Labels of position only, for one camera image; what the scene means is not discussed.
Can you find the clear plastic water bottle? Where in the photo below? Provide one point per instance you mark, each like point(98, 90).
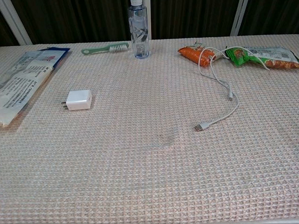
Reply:
point(138, 31)

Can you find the white printed plastic bag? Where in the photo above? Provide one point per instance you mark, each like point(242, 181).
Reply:
point(16, 92)

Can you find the dark curtain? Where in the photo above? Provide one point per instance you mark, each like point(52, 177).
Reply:
point(75, 18)

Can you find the green and orange snack bag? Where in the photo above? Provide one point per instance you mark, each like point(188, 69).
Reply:
point(238, 56)

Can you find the pink woven tablecloth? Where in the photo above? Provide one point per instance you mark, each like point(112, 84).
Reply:
point(141, 166)

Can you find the white slanted frame post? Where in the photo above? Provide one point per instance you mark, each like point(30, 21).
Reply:
point(13, 21)
point(240, 13)

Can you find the white USB wall charger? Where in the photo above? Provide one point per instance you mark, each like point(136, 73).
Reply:
point(77, 99)

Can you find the white upright frame post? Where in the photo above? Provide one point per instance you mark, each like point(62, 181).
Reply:
point(147, 18)

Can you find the green white-bristle brush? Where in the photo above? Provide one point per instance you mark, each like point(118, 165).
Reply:
point(117, 47)

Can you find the blue and white packet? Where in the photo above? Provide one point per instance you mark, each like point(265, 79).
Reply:
point(61, 52)

